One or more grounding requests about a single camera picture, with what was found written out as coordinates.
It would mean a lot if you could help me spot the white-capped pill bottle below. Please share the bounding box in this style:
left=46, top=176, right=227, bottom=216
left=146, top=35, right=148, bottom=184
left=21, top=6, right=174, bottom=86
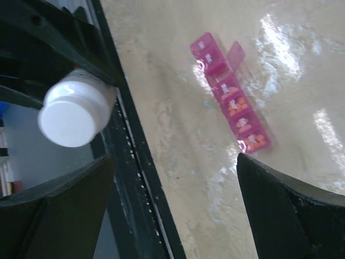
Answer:
left=38, top=68, right=118, bottom=147

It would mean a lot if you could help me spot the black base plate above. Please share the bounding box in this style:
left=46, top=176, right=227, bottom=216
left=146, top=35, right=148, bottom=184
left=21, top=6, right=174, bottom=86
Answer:
left=88, top=0, right=187, bottom=259

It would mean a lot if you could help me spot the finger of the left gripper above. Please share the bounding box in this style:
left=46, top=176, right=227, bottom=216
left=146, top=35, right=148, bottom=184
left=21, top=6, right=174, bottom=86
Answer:
left=0, top=0, right=127, bottom=114

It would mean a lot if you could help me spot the pink weekly pill organizer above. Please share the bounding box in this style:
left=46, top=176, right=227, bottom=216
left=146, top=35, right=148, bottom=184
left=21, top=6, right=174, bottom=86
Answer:
left=190, top=32, right=271, bottom=154

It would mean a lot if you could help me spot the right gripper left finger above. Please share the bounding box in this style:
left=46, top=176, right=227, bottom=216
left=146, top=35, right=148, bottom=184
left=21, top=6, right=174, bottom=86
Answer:
left=1, top=155, right=114, bottom=258

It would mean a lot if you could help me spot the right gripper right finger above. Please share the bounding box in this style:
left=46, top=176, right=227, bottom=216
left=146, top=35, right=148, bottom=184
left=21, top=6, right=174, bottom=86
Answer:
left=237, top=153, right=344, bottom=258

